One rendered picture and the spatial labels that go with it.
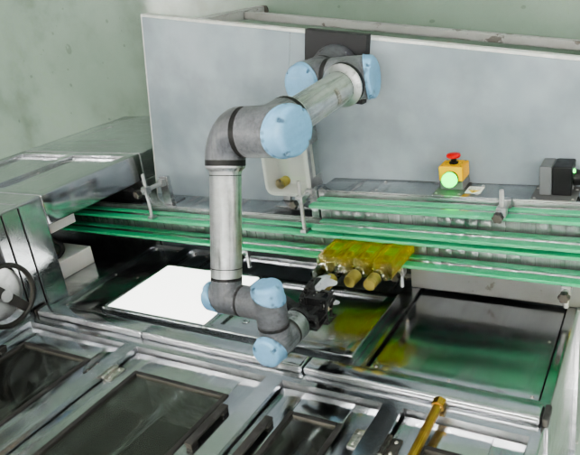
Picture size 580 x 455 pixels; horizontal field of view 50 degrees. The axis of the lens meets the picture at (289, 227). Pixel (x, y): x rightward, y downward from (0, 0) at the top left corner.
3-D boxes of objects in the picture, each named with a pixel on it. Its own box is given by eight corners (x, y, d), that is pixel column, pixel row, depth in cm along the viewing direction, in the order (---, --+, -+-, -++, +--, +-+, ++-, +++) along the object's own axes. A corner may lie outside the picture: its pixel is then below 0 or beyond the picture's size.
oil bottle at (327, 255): (345, 246, 199) (315, 274, 183) (344, 229, 197) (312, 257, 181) (362, 247, 197) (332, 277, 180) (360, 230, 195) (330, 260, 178)
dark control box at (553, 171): (544, 184, 174) (538, 195, 167) (544, 157, 171) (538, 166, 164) (575, 185, 170) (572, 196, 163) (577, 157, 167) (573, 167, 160)
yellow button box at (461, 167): (446, 181, 188) (439, 189, 182) (446, 157, 185) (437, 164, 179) (470, 181, 184) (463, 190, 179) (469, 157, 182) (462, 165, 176)
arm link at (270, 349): (275, 340, 138) (281, 373, 141) (299, 316, 146) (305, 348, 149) (246, 336, 142) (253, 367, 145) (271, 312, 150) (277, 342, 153)
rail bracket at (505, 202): (501, 205, 169) (489, 223, 159) (500, 179, 167) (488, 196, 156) (516, 206, 167) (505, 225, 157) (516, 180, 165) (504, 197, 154)
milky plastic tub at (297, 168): (279, 186, 219) (266, 195, 212) (270, 124, 211) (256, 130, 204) (323, 189, 210) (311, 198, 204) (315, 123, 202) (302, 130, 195)
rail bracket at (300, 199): (311, 223, 202) (292, 238, 192) (304, 173, 196) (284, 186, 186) (319, 223, 201) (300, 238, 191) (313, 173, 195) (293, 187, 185)
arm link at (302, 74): (299, 57, 182) (275, 65, 172) (341, 52, 175) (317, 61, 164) (306, 97, 186) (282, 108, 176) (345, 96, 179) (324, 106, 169)
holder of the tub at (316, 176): (282, 199, 221) (271, 208, 215) (271, 124, 211) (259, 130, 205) (325, 202, 213) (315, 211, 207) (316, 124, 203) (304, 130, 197)
